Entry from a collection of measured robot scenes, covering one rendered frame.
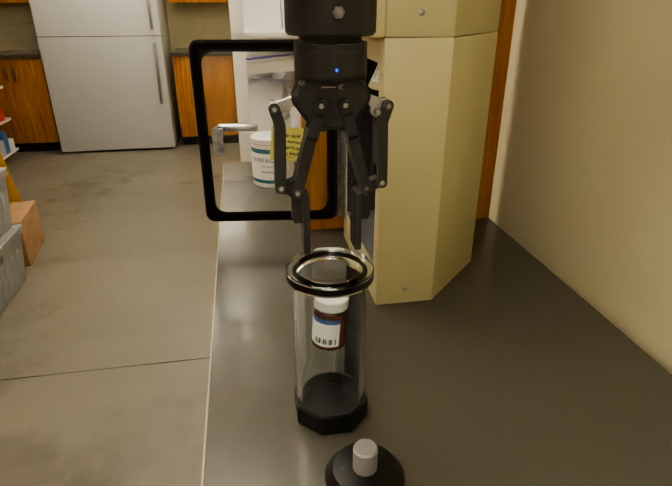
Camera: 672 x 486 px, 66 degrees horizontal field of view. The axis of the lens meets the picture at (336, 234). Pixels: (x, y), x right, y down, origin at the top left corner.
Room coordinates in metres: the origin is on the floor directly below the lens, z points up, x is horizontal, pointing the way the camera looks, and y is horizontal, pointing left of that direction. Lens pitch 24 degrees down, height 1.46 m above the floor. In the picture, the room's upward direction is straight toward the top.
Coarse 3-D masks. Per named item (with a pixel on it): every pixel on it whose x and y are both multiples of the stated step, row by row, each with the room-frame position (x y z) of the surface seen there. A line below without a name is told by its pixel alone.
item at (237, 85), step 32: (224, 64) 1.12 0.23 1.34; (256, 64) 1.13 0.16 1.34; (288, 64) 1.13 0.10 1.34; (224, 96) 1.12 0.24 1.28; (256, 96) 1.13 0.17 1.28; (288, 96) 1.13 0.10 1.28; (224, 128) 1.12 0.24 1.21; (256, 128) 1.13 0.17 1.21; (288, 128) 1.13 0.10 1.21; (224, 160) 1.12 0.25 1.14; (256, 160) 1.13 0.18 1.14; (288, 160) 1.13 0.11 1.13; (320, 160) 1.13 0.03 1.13; (224, 192) 1.12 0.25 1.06; (256, 192) 1.13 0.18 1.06; (320, 192) 1.13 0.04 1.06
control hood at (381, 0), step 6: (378, 0) 0.83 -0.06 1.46; (384, 0) 0.83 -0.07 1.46; (378, 6) 0.83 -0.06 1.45; (384, 6) 0.84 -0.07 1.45; (378, 12) 0.83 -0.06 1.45; (384, 12) 0.84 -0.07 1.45; (378, 18) 0.83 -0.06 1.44; (384, 18) 0.84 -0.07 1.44; (378, 24) 0.83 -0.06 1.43; (384, 24) 0.84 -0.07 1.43; (378, 30) 0.83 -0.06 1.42; (384, 30) 0.84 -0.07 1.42; (366, 36) 0.84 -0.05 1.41; (372, 36) 0.83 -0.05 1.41; (378, 36) 0.84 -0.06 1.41
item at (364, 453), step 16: (352, 448) 0.46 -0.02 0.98; (368, 448) 0.43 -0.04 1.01; (384, 448) 0.46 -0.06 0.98; (336, 464) 0.44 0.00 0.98; (352, 464) 0.44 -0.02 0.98; (368, 464) 0.42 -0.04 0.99; (384, 464) 0.44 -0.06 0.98; (400, 464) 0.45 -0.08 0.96; (336, 480) 0.41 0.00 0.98; (352, 480) 0.41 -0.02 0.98; (368, 480) 0.41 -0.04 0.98; (384, 480) 0.41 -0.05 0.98; (400, 480) 0.42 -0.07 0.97
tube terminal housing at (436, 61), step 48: (432, 0) 0.85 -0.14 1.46; (480, 0) 0.93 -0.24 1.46; (384, 48) 0.84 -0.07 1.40; (432, 48) 0.85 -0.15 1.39; (480, 48) 0.95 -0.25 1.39; (384, 96) 0.83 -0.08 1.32; (432, 96) 0.85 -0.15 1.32; (480, 96) 0.97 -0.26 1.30; (432, 144) 0.85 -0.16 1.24; (480, 144) 1.00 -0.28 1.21; (384, 192) 0.84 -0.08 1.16; (432, 192) 0.85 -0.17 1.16; (384, 240) 0.84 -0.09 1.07; (432, 240) 0.85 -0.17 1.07; (384, 288) 0.84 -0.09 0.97; (432, 288) 0.85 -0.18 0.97
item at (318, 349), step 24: (288, 264) 0.57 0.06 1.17; (312, 264) 0.60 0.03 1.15; (336, 264) 0.60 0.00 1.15; (360, 264) 0.58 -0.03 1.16; (312, 288) 0.51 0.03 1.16; (336, 288) 0.51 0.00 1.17; (312, 312) 0.52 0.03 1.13; (336, 312) 0.52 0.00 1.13; (360, 312) 0.54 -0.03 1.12; (312, 336) 0.52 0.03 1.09; (336, 336) 0.52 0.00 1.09; (360, 336) 0.54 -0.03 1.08; (312, 360) 0.52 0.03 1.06; (336, 360) 0.52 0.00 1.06; (360, 360) 0.54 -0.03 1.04; (312, 384) 0.52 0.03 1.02; (336, 384) 0.52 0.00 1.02; (360, 384) 0.54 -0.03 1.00; (312, 408) 0.52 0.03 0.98; (336, 408) 0.52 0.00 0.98
